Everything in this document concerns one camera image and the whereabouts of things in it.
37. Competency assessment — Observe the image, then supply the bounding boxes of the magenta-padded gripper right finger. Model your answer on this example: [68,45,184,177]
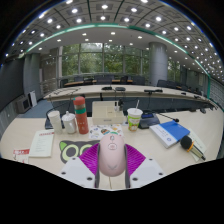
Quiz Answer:
[124,143,167,190]

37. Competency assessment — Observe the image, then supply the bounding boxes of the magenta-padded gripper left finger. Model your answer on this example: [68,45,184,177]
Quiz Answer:
[59,142,101,190]

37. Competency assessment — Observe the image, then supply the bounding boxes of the pink computer mouse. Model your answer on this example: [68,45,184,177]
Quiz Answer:
[98,133,127,178]

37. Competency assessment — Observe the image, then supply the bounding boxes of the cat-face mouse pad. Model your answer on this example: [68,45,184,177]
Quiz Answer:
[59,139,100,164]

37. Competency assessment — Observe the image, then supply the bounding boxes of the colourful sticker sheet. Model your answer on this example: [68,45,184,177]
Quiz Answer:
[88,123,125,140]

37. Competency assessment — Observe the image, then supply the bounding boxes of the white lidded mug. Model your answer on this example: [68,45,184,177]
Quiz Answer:
[61,110,78,135]

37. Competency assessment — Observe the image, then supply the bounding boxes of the green-white paper drink cup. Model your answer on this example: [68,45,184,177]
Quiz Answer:
[126,99,144,132]

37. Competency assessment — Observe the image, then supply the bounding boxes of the blue-white book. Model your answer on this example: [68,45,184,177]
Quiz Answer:
[148,120,191,149]

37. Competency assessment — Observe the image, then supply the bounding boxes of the red drink bottle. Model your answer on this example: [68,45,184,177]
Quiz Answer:
[73,96,90,135]

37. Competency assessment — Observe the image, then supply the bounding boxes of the beige desk organizer box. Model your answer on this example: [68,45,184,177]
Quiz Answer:
[91,100,126,126]

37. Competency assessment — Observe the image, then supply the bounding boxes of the stack of white paper cups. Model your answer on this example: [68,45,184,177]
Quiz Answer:
[47,110,64,135]

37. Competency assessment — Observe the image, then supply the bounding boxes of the white printed document sheet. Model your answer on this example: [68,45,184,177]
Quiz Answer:
[28,129,55,158]

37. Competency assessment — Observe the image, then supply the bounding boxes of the black handheld microphone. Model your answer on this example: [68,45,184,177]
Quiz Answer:
[180,135,207,162]

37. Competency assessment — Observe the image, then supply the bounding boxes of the red-white leaflet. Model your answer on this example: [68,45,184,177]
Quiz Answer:
[12,148,31,164]

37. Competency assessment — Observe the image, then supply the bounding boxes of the long beige conference desk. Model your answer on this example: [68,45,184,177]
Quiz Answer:
[43,84,218,111]

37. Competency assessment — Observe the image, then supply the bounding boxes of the dark office chairs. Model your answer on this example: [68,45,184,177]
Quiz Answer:
[59,74,208,98]

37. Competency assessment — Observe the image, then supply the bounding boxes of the white standing board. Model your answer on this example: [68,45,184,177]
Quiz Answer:
[29,90,38,108]

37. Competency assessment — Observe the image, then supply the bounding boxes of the ceiling lights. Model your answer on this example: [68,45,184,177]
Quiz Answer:
[3,0,224,81]

